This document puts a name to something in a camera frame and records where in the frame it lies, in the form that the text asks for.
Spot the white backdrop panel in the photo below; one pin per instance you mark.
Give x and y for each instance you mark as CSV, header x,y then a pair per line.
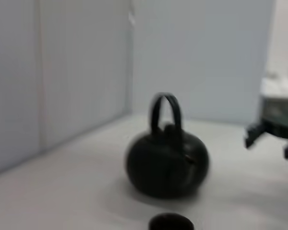
x,y
201,55
86,72
14,83

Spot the small black teacup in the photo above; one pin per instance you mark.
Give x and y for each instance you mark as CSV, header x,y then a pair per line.
x,y
170,222

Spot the black cast iron teapot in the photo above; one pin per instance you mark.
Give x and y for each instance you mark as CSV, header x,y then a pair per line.
x,y
163,167

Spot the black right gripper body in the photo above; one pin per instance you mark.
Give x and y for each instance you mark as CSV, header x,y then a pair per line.
x,y
278,117

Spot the white side counter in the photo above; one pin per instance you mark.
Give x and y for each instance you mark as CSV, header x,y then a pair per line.
x,y
278,88

